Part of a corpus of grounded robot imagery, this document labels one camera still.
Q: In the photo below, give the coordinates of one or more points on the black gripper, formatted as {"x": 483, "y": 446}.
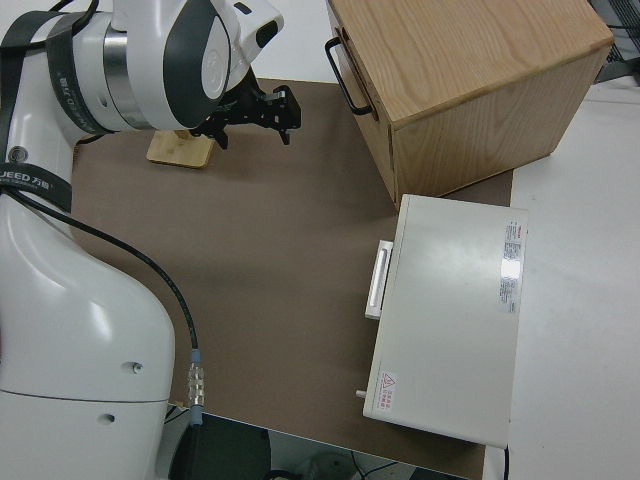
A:
{"x": 242, "y": 107}

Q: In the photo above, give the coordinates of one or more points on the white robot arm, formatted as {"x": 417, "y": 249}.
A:
{"x": 75, "y": 325}

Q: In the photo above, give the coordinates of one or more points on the wooden mug tree stand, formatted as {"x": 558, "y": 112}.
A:
{"x": 180, "y": 150}

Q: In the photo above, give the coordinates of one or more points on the brown table mat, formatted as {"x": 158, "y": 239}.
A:
{"x": 250, "y": 250}

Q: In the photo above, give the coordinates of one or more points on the light wooden cabinet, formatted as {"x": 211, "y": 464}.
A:
{"x": 475, "y": 60}

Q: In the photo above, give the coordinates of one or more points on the white toaster oven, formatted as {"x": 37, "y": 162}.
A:
{"x": 450, "y": 310}

